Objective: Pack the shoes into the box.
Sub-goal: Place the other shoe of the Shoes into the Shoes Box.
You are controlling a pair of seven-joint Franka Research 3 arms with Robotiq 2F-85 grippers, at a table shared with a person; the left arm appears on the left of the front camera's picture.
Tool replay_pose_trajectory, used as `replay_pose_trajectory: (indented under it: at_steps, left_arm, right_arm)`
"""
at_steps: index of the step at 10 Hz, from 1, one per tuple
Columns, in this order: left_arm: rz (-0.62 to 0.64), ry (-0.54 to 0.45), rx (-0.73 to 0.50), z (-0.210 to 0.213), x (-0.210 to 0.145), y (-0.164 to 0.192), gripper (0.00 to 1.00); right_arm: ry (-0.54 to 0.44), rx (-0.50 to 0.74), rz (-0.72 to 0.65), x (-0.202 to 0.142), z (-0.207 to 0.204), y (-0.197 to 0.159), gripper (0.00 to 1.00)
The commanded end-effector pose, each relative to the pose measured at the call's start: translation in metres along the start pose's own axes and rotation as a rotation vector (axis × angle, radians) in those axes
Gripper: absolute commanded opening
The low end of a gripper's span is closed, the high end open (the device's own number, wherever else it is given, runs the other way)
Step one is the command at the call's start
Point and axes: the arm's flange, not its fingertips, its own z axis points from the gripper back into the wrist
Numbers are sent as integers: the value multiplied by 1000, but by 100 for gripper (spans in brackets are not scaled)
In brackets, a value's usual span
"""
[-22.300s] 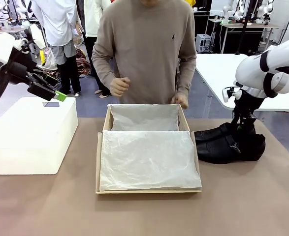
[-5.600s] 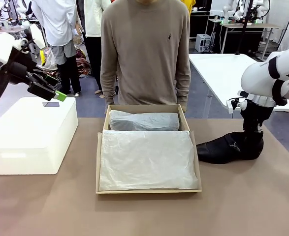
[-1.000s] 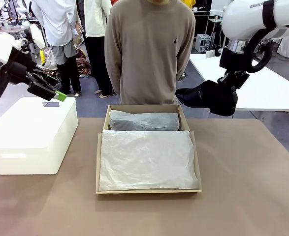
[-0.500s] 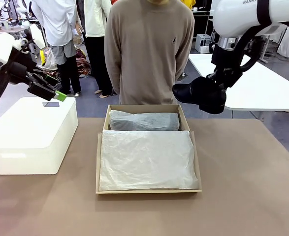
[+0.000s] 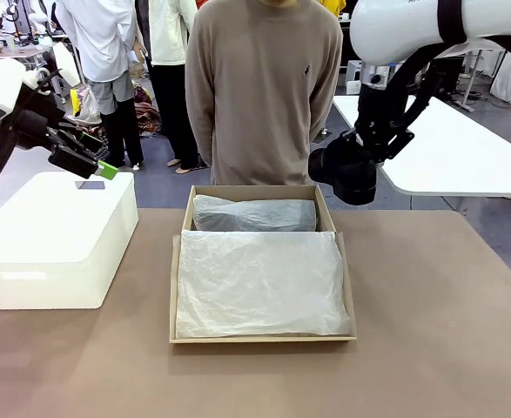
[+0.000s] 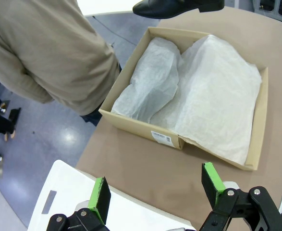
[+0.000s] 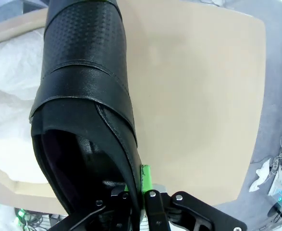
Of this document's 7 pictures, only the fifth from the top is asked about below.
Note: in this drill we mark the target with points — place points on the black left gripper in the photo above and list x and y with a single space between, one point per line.
70 152

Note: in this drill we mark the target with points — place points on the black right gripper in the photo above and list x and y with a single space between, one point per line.
379 113

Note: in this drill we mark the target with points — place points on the cardboard shoe box with lid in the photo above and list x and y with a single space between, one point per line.
174 287

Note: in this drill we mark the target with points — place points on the white tissue paper sheet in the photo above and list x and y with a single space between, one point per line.
259 287
255 215

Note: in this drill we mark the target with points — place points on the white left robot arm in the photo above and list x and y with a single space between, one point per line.
2 87

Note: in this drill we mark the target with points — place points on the white foam box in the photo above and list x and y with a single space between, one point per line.
50 244

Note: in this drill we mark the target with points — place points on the small dark grey card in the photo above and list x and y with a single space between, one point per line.
90 185

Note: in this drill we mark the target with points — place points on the white drawer cart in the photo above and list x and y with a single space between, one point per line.
353 78

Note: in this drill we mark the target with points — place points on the white plastic bag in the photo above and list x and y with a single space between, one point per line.
89 106

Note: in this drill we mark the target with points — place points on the colourful patterned cloth pile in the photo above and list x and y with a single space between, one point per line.
146 111

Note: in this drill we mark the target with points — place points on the person in white shirt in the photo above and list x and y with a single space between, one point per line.
98 39

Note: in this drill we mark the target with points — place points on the person in beige sweater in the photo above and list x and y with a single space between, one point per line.
259 87

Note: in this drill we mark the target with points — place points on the cluttered grey background table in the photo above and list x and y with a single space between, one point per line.
15 54

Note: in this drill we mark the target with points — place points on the white cup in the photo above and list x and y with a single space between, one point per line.
10 43

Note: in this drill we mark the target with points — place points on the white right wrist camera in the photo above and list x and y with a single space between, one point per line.
379 76

